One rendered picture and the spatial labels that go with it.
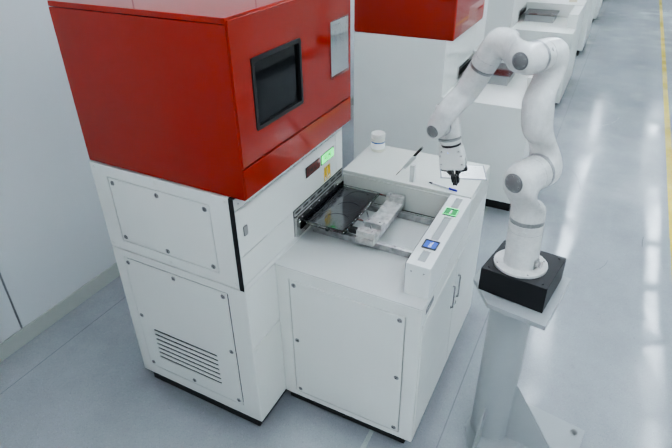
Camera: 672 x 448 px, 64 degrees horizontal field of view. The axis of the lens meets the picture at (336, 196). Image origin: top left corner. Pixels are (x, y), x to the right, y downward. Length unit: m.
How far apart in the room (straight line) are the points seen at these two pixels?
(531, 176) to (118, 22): 1.40
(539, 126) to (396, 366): 1.06
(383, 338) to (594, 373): 1.32
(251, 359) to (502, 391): 1.04
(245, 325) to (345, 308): 0.40
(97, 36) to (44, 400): 1.84
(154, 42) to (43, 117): 1.43
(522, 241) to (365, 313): 0.64
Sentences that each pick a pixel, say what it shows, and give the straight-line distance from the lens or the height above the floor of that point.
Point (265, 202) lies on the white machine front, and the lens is 2.01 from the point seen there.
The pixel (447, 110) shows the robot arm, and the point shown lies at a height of 1.44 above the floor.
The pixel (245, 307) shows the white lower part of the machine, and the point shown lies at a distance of 2.11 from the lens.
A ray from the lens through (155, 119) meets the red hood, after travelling 1.92.
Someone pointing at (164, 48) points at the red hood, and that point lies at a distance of 1.78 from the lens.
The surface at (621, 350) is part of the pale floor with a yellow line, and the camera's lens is 3.29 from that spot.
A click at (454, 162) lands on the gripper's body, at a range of 2.12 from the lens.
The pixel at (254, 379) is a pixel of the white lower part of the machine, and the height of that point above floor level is 0.35.
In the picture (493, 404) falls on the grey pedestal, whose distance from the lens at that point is 2.49.
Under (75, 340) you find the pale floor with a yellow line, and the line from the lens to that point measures 3.36.
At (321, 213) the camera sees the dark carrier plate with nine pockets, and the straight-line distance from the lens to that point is 2.33.
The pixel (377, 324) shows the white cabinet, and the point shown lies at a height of 0.68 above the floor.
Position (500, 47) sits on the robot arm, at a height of 1.68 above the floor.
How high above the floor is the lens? 2.12
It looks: 30 degrees down
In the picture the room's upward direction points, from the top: 1 degrees counter-clockwise
